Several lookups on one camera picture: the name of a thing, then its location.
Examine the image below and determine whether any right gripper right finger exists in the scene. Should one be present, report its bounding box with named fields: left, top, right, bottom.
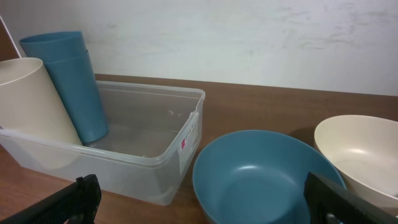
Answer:
left=303, top=172, right=397, bottom=224

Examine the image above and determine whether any cream cup back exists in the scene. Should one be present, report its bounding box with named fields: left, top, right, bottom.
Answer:
left=1, top=58, right=81, bottom=170

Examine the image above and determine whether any clear plastic storage container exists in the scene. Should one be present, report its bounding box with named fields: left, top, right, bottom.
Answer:
left=1, top=81, right=205, bottom=205

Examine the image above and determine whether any cream bowl upper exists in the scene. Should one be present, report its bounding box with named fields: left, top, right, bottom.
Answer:
left=314, top=114, right=397, bottom=217

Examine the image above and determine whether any blue cup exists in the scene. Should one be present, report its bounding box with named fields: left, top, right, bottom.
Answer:
left=45, top=52, right=108, bottom=144
left=19, top=31, right=86, bottom=63

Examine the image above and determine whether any blue bowl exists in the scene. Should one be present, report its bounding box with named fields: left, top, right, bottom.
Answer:
left=192, top=130, right=345, bottom=224

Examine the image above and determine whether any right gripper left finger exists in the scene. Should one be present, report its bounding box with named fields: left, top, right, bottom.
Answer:
left=1, top=174, right=101, bottom=224

